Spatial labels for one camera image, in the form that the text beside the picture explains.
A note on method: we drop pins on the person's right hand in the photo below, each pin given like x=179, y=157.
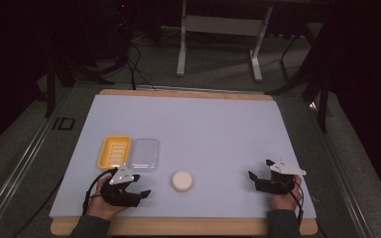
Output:
x=282, y=201

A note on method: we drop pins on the metal floor rail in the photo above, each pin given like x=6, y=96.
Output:
x=20, y=168
x=344, y=185

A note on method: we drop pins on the wooden table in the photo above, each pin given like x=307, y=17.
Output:
x=178, y=226

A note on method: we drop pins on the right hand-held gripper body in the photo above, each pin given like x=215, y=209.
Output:
x=278, y=183

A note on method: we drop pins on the white desk frame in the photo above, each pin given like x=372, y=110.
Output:
x=225, y=24

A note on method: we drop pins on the yellow soap dish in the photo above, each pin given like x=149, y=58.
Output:
x=115, y=152

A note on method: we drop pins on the black stand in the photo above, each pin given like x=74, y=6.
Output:
x=66, y=71
x=320, y=86

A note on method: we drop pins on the pale table mat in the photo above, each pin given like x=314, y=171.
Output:
x=195, y=132

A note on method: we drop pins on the person's left hand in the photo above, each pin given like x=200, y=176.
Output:
x=96, y=205

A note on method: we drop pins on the clear plastic lid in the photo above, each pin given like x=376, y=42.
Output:
x=145, y=155

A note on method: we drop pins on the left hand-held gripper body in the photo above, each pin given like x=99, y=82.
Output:
x=120, y=193

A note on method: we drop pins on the round white soap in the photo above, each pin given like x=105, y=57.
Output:
x=182, y=180

